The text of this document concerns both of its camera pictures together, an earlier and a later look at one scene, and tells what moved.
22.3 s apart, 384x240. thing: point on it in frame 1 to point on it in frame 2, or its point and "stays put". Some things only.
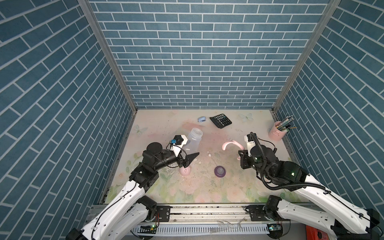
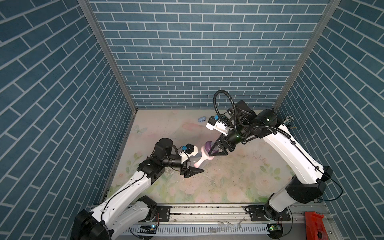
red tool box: x=312 y=233 stays put
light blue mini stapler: x=201 y=119 stays put
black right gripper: x=243 y=156 to x=225 y=144
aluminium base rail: x=212 y=214 stays put
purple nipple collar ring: x=219 y=171 to x=208 y=147
